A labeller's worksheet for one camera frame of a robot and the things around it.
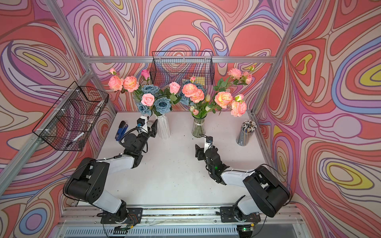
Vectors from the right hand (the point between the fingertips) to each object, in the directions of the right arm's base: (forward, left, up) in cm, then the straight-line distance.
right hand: (201, 148), depth 89 cm
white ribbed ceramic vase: (+13, +23, +5) cm, 27 cm away
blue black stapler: (+23, +56, -6) cm, 61 cm away
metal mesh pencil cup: (+7, -28, +4) cm, 29 cm away
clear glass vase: (+17, +1, -1) cm, 17 cm away
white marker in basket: (0, +62, +18) cm, 65 cm away
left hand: (+10, +26, +17) cm, 33 cm away
